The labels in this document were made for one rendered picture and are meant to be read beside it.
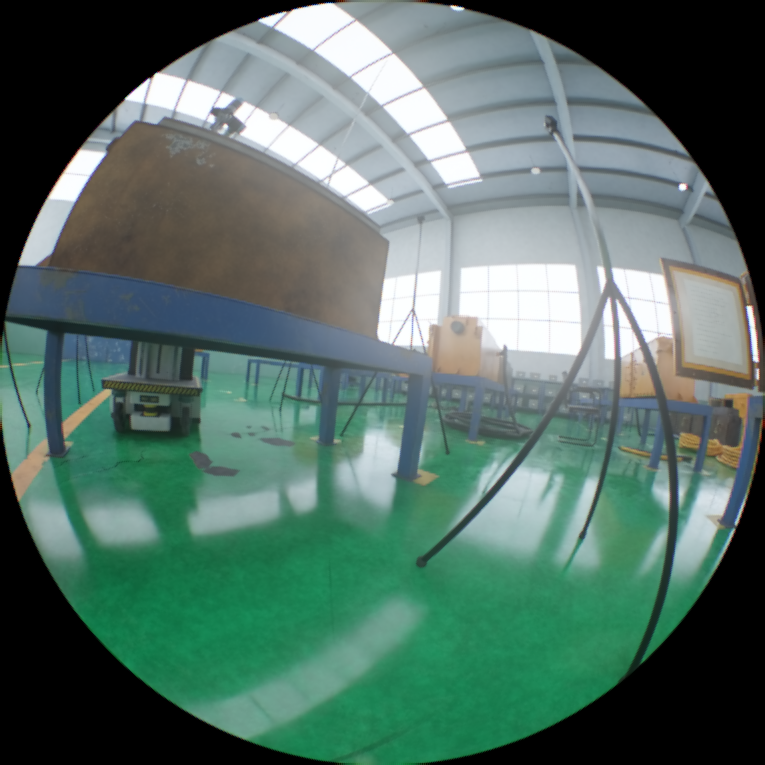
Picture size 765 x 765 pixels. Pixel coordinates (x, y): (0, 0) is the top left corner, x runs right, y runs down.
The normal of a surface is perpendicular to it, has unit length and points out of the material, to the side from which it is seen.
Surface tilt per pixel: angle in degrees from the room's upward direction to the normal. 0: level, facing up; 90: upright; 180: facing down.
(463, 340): 90
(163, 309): 90
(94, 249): 90
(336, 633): 0
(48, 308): 90
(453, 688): 0
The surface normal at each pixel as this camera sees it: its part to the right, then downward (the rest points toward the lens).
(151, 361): 0.71, 0.09
